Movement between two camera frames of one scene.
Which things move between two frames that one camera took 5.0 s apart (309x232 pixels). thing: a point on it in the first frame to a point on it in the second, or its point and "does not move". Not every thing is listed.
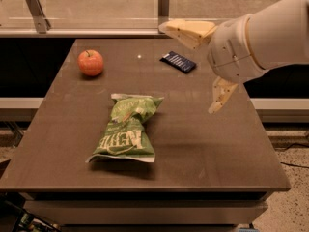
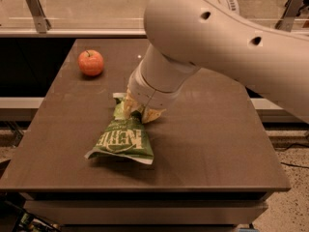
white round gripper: [230, 48] to [149, 96]
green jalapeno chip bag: [126, 138] does not move
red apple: [90, 62] does not move
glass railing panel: [135, 7] does not move
